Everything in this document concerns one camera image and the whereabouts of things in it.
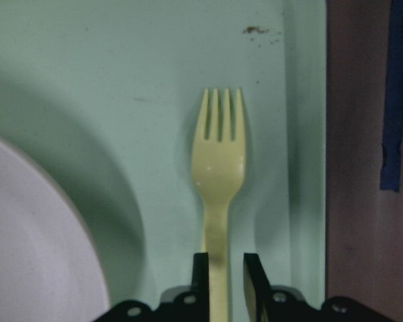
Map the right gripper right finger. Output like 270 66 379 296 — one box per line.
243 253 271 322

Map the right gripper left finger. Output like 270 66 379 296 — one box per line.
191 252 210 322

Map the yellow fork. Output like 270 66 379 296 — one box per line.
191 89 246 321

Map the white round plate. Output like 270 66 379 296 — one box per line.
0 137 110 321

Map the brown paper table cover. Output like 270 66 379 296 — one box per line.
326 1 403 307

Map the light green tray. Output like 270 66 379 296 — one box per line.
0 1 326 321

